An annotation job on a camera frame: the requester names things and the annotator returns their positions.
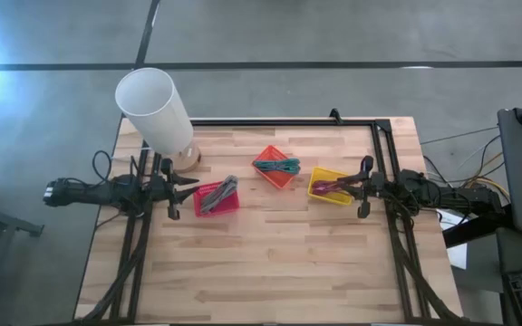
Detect yellow cable bundle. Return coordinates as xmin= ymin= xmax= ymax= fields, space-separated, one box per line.
xmin=462 ymin=151 xmax=512 ymax=191

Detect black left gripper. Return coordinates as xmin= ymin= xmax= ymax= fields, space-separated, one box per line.
xmin=150 ymin=157 xmax=201 ymax=221

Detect grey utensils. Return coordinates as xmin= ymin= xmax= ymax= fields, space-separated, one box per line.
xmin=198 ymin=180 xmax=237 ymax=216

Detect black cart beam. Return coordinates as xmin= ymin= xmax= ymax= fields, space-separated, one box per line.
xmin=441 ymin=212 xmax=517 ymax=248

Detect yellow plastic basket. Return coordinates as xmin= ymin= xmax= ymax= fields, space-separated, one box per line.
xmin=306 ymin=166 xmax=355 ymax=206

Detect orange plastic basket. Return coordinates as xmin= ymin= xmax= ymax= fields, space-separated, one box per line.
xmin=251 ymin=144 xmax=303 ymax=190

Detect red plastic basket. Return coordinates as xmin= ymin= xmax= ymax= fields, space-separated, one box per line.
xmin=192 ymin=180 xmax=241 ymax=218

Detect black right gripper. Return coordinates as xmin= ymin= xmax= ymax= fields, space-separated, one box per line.
xmin=337 ymin=154 xmax=386 ymax=220

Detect white cylindrical table lamp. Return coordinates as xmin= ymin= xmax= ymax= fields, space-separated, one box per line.
xmin=114 ymin=67 xmax=202 ymax=175

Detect black stand leg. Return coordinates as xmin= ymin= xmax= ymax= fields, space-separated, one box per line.
xmin=0 ymin=180 xmax=45 ymax=239

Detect white paper sheet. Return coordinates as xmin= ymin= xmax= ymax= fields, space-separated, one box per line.
xmin=437 ymin=209 xmax=470 ymax=271

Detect black-white braided USB cable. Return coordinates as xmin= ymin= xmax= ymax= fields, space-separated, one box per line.
xmin=206 ymin=174 xmax=240 ymax=206

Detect black aluminium table frame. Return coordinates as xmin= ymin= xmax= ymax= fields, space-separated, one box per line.
xmin=83 ymin=118 xmax=462 ymax=325

